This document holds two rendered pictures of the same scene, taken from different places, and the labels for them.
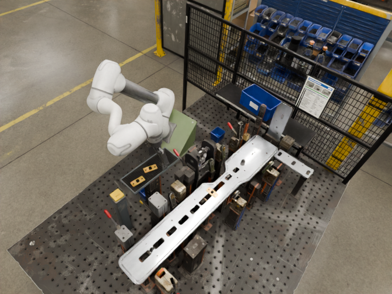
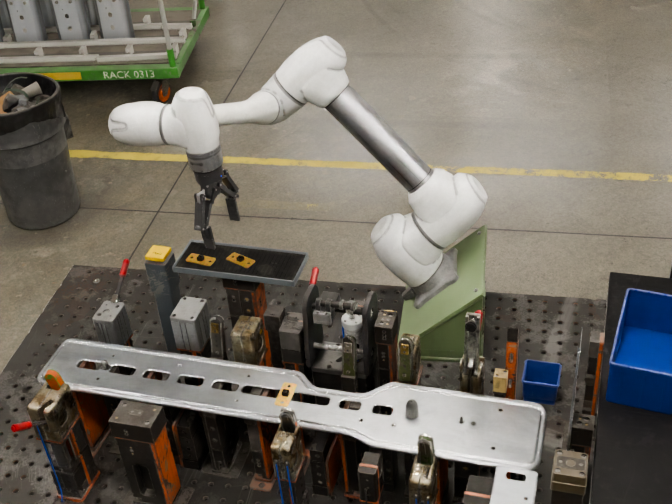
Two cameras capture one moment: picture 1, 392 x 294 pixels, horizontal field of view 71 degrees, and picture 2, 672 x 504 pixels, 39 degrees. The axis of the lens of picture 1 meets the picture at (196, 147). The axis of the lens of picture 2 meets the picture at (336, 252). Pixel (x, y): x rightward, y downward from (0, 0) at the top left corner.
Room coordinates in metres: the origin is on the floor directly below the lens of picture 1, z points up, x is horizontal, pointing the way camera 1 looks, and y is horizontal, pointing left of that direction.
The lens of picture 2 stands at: (0.52, -1.90, 2.78)
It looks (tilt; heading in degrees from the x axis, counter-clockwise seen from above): 36 degrees down; 70
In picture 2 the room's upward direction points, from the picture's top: 5 degrees counter-clockwise
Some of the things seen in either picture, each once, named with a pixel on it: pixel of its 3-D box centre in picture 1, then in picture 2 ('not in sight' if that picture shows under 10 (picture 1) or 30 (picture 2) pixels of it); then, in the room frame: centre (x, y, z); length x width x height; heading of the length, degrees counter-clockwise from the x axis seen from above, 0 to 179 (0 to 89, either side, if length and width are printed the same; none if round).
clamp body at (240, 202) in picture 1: (234, 212); (291, 481); (0.91, -0.31, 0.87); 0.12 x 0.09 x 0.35; 52
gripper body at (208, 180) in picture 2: (155, 143); (210, 180); (0.95, 0.21, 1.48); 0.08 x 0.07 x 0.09; 43
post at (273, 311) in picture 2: (178, 189); (281, 362); (1.03, 0.09, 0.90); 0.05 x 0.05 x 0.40; 52
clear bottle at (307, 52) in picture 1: (307, 54); not in sight; (1.91, -0.75, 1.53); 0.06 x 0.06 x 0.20
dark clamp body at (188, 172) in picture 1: (186, 186); (300, 372); (1.07, 0.04, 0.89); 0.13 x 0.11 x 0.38; 52
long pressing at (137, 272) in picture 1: (210, 195); (277, 396); (0.95, -0.13, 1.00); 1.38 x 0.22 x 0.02; 142
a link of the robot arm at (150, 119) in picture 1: (149, 120); (190, 118); (0.93, 0.23, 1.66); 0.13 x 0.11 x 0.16; 143
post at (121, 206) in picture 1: (122, 213); (172, 314); (0.80, 0.43, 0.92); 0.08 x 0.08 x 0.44; 52
